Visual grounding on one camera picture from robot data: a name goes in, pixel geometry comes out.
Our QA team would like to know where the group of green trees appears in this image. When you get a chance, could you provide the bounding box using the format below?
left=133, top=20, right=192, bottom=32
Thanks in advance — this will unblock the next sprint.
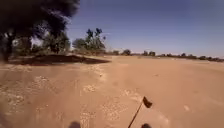
left=31, top=27, right=108, bottom=56

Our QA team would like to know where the distant row of trees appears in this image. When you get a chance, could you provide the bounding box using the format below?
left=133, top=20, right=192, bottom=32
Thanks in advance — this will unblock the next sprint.
left=105, top=48, right=224, bottom=63

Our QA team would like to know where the robot's own part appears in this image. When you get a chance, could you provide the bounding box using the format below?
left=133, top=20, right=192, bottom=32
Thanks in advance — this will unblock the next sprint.
left=68, top=121, right=81, bottom=128
left=140, top=122, right=152, bottom=128

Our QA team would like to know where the large dark tree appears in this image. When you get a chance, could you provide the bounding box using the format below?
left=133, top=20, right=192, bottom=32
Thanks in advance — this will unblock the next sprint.
left=0, top=0, right=81, bottom=63

